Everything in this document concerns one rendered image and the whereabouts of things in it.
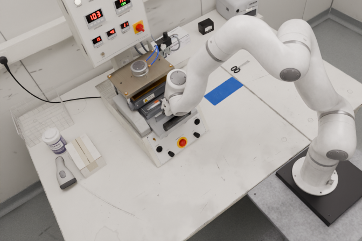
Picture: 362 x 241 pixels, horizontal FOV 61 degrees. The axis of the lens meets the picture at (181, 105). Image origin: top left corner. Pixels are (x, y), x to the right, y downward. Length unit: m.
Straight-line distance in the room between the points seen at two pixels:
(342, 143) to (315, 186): 0.40
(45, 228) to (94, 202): 0.99
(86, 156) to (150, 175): 0.32
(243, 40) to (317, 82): 0.27
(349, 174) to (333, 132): 0.46
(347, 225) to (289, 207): 0.23
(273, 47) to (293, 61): 0.06
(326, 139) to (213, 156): 0.61
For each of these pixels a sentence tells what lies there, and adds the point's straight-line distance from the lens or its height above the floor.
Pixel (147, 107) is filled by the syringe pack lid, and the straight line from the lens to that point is 1.44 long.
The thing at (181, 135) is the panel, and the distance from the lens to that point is 1.53.
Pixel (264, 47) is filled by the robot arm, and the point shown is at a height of 1.52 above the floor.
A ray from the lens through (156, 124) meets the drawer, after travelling 1.41.
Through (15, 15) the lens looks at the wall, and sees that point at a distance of 1.75.
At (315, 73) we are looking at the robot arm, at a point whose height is 1.40.
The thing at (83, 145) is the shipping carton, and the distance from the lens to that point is 1.63.
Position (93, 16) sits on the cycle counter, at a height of 1.39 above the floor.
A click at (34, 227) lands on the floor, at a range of 2.55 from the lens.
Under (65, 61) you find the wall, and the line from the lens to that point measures 1.94.
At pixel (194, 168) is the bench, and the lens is 1.52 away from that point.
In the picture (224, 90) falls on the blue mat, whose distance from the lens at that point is 1.80.
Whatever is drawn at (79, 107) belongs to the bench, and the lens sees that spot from 1.92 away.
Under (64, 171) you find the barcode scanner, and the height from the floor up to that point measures 0.82.
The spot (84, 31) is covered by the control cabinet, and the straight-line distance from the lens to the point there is 1.37.
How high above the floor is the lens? 2.10
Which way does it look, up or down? 50 degrees down
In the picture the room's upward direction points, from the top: 10 degrees counter-clockwise
